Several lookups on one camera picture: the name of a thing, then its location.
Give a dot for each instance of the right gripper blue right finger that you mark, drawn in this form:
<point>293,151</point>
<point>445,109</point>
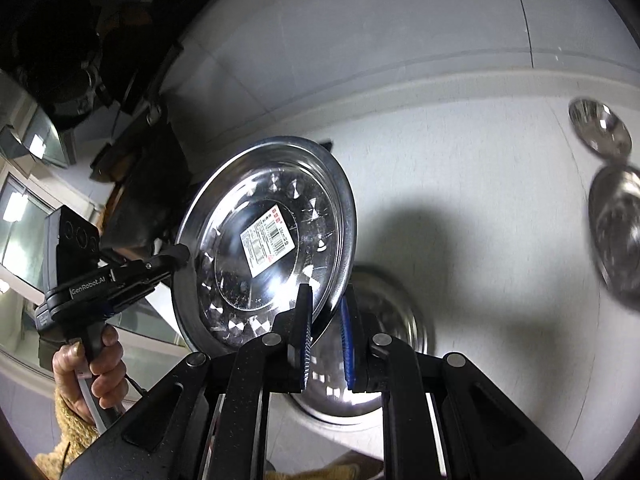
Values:
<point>355,334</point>

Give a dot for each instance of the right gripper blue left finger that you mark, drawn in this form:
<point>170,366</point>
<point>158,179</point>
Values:
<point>299,340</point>

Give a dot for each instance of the steel plate without label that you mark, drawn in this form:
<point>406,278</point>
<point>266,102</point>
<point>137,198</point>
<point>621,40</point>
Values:
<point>391,311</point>

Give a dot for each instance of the small steel plate with label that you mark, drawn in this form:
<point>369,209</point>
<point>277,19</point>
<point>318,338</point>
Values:
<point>277,216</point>

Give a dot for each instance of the large steel bowl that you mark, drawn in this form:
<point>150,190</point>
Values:
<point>613,217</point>

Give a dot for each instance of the left hand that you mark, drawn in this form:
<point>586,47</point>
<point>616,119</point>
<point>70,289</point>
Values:
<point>109,387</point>

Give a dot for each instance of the black wok with handle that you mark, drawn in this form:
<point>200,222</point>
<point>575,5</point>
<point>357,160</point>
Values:
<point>150,177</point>

